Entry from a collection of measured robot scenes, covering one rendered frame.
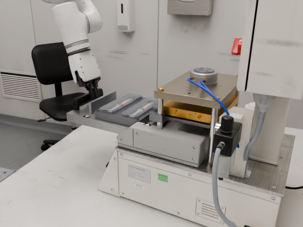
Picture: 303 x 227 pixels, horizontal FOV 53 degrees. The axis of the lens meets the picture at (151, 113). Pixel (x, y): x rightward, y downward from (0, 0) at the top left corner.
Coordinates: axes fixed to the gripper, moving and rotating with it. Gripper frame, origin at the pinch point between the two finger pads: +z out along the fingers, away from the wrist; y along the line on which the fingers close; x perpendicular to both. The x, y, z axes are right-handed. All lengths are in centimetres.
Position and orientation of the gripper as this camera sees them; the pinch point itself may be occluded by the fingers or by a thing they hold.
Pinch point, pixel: (94, 93)
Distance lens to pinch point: 110.7
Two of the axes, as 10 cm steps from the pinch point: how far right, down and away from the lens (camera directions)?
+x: 8.4, -1.5, -5.3
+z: 2.9, 9.3, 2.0
